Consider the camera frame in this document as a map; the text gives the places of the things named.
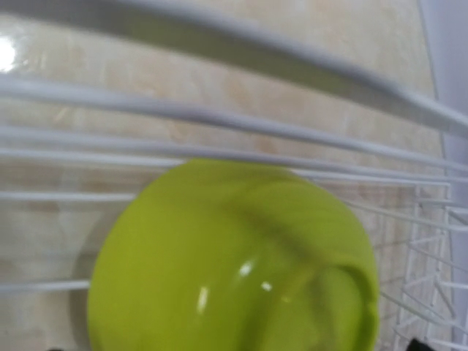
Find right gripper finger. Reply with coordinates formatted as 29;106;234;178
407;338;434;351

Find green bowl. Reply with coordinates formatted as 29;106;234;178
87;160;380;350

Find white wire dish rack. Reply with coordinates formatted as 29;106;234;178
1;1;467;350

